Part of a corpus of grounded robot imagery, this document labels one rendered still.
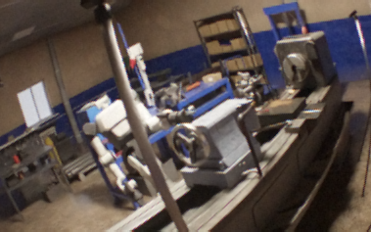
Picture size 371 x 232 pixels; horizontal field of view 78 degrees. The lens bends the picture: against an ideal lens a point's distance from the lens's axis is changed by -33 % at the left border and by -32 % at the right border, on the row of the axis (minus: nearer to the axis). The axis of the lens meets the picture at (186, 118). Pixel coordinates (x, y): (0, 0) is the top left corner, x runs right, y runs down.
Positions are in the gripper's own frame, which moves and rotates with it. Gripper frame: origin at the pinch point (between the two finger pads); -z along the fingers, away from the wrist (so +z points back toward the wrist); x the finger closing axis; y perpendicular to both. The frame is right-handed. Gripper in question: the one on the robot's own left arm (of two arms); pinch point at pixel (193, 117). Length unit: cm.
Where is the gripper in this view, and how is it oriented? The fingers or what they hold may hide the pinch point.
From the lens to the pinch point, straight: 193.3
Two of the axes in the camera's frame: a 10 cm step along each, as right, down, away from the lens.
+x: -5.1, -7.4, -4.3
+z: -7.0, 0.6, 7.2
